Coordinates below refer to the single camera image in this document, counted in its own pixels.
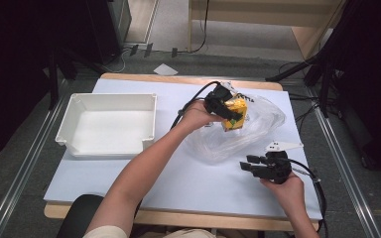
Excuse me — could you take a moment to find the yellow carton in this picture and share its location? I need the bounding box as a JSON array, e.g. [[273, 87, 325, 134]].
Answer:
[[220, 96, 249, 133]]

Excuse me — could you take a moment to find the clear plastic bag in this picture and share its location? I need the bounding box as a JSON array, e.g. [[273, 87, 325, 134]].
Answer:
[[184, 81, 288, 164]]

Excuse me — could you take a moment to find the person's left hand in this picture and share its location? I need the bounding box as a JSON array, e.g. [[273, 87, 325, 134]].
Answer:
[[178, 100, 225, 134]]

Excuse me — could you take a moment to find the person's beige clothing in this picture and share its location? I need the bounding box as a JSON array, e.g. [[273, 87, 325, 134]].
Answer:
[[82, 225, 219, 238]]

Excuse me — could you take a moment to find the metal floor rail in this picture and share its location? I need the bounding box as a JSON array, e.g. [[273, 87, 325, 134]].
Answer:
[[307, 86, 381, 238], [0, 78, 75, 238]]

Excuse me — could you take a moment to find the white paper sheet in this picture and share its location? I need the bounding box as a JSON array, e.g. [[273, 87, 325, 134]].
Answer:
[[153, 62, 180, 76]]

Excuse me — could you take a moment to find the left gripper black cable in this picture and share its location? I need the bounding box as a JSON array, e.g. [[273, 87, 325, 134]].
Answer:
[[170, 80, 221, 131]]

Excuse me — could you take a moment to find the black metal stand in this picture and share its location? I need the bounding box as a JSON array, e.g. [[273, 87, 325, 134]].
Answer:
[[265, 0, 371, 117]]

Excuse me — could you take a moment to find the black cabinet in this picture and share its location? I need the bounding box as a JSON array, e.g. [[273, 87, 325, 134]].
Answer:
[[55, 0, 133, 66]]

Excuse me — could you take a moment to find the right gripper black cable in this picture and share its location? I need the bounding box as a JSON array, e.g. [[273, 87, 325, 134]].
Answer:
[[289, 158, 329, 238]]

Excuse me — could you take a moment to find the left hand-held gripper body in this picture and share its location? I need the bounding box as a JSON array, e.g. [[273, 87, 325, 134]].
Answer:
[[204, 84, 234, 115]]

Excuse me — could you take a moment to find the black chair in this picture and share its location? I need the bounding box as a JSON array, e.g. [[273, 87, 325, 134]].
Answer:
[[57, 193, 106, 238]]

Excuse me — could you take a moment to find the person's right hand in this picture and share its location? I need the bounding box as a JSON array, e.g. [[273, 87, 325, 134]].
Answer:
[[260, 173, 308, 214]]

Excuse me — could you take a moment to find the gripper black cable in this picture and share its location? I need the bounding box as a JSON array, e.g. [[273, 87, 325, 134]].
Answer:
[[289, 158, 329, 238], [170, 80, 221, 131]]

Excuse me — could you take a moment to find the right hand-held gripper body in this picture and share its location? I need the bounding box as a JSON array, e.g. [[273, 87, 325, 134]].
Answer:
[[251, 141, 305, 185]]

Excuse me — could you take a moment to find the black floor cable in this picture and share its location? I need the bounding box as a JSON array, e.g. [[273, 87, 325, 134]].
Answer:
[[178, 0, 211, 55]]

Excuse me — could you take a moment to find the light wooden desk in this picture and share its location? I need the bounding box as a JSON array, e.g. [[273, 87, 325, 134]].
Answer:
[[188, 0, 346, 61]]

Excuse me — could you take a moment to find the white plastic bin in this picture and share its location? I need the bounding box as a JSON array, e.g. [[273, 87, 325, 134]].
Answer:
[[55, 92, 159, 159]]

